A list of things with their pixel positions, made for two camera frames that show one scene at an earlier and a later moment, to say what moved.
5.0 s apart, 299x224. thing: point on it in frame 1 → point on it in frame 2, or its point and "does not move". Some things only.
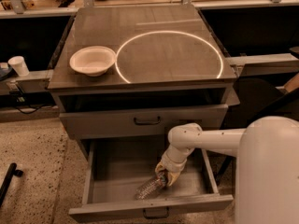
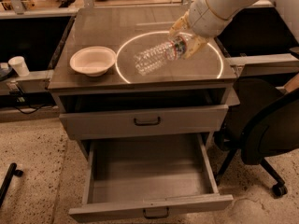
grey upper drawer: x=139 y=123 does not move
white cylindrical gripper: x=172 y=165 → x=202 y=19
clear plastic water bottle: x=159 y=181 → x=154 y=57
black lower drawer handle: x=157 y=217 does not move
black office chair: x=258 y=97 does not move
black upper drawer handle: x=149 y=122 does not move
